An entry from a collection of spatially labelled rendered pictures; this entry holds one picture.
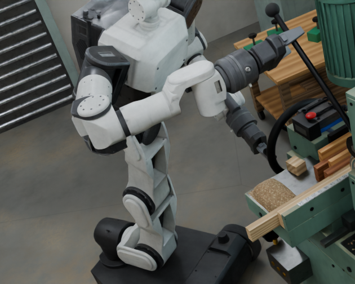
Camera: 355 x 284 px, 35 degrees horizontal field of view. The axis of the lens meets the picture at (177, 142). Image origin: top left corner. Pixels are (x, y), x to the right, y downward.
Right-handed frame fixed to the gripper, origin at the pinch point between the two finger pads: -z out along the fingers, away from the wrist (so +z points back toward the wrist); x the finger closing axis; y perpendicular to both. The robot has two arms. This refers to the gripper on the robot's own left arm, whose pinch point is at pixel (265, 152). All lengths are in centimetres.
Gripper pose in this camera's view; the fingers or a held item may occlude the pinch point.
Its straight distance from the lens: 196.0
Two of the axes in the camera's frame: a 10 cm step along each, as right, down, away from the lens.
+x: -1.9, -3.8, -9.0
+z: -5.2, -7.4, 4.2
